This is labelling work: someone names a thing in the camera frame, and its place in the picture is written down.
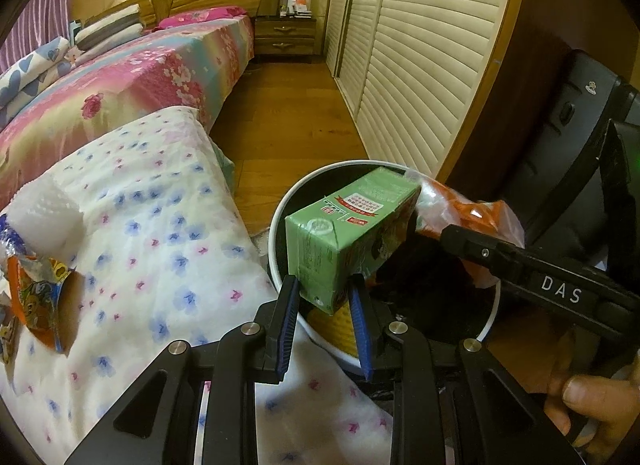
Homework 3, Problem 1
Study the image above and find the bed with pink floral sheet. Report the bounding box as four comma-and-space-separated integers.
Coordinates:
0, 10, 256, 201

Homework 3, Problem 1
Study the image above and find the blue and silver packet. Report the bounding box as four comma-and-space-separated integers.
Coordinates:
0, 215, 26, 266

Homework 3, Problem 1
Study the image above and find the bumpy white foam piece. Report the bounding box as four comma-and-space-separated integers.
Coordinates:
10, 172, 86, 256

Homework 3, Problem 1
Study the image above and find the green drink carton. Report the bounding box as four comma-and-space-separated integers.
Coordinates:
285, 165, 423, 317

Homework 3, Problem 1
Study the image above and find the louvered sliding wardrobe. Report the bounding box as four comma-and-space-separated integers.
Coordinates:
325, 0, 531, 186

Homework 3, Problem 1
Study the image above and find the wooden nightstand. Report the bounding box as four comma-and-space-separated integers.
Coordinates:
253, 15, 318, 63

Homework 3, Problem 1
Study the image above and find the pale floral quilt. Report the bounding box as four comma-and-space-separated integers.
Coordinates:
212, 140, 236, 196

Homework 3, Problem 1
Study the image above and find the purple satin curtain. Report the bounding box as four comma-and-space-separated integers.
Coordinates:
0, 0, 73, 76

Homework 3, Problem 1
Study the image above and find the white bin with black liner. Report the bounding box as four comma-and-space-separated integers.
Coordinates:
267, 159, 503, 381

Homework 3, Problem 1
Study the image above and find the blue heart print pillow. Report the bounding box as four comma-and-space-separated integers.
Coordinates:
0, 36, 70, 96
0, 60, 76, 111

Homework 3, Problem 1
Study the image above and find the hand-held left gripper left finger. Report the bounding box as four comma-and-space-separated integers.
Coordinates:
65, 274, 301, 465

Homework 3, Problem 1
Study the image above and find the white floral blanket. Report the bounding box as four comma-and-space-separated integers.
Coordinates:
0, 105, 396, 465

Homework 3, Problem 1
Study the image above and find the orange cartoon snack packet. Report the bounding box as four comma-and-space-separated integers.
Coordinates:
7, 255, 76, 353

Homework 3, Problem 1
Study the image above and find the grey and white pillow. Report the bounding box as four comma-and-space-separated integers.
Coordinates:
75, 4, 141, 36
80, 20, 143, 51

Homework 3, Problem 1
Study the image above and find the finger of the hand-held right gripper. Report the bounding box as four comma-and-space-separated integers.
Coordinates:
440, 223, 547, 277

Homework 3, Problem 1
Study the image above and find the orange plastic wrapper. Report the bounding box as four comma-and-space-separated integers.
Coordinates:
406, 169, 526, 291

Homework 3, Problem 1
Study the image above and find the pink pillow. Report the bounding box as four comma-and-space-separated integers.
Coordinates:
157, 6, 248, 30

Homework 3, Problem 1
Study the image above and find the cartoon print packet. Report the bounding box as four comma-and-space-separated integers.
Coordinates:
0, 290, 21, 363

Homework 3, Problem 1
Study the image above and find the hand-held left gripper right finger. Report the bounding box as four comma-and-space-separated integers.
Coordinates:
348, 280, 571, 465

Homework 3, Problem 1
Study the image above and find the person's right hand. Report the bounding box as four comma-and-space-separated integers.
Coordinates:
542, 335, 640, 461

